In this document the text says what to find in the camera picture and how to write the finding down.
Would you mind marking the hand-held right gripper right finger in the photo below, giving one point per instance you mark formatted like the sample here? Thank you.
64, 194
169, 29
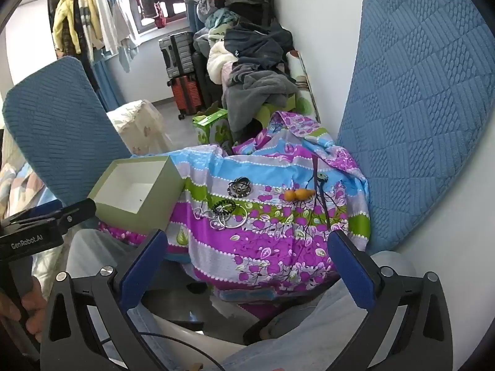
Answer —
350, 270

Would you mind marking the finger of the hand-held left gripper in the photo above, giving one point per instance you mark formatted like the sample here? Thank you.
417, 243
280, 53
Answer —
38, 209
79, 211

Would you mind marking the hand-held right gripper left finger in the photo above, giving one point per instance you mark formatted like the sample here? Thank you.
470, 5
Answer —
143, 274

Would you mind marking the white cardboard box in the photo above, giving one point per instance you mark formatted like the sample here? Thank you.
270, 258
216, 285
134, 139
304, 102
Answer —
154, 197

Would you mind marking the orange gourd pendant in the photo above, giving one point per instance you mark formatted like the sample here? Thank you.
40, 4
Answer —
297, 195

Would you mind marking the silver bangle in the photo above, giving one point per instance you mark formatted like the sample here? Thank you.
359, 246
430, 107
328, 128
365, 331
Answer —
243, 220

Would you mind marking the person's left hand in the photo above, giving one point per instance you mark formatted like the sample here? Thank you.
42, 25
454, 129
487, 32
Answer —
34, 297

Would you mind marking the patterned bedding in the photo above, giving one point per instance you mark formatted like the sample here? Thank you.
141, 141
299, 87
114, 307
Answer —
19, 185

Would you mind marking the person's right leg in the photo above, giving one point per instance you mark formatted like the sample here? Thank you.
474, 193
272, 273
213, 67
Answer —
309, 340

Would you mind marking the floral purple blue cloth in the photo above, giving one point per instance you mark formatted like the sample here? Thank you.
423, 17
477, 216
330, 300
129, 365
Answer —
270, 239

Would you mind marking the green printed carton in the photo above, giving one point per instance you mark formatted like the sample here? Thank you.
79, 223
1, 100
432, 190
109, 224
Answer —
209, 127

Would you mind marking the red suitcase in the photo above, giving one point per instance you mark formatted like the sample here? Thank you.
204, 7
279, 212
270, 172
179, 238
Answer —
187, 94

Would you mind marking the light blue hanging garment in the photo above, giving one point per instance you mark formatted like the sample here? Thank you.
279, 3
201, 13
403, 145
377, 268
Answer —
127, 56

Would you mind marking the large blue quilted chair cushion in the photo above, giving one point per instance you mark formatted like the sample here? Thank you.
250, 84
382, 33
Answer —
417, 116

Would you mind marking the dark plaid hanging garment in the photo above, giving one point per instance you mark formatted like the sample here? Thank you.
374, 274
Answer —
83, 38

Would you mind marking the lime green stool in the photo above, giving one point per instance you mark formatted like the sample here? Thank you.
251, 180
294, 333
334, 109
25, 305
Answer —
278, 108

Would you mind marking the black suitcase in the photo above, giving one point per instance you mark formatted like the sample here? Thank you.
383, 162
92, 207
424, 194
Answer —
201, 77

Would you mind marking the grey suitcase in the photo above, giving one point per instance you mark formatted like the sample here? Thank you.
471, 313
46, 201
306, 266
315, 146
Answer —
176, 54

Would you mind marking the yellow hanging jacket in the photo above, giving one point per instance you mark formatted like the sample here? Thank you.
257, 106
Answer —
65, 15

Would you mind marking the pink garment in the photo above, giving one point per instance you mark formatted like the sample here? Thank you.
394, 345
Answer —
226, 75

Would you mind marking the grey fleece garment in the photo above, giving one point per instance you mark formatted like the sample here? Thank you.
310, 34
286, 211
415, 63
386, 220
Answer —
255, 89

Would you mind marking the white fluffy coat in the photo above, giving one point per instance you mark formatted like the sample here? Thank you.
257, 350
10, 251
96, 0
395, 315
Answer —
220, 58

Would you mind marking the red hanging cloth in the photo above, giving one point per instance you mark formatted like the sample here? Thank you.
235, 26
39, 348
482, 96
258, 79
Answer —
159, 15

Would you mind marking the navy jacket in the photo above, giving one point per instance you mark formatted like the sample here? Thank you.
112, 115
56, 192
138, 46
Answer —
255, 42

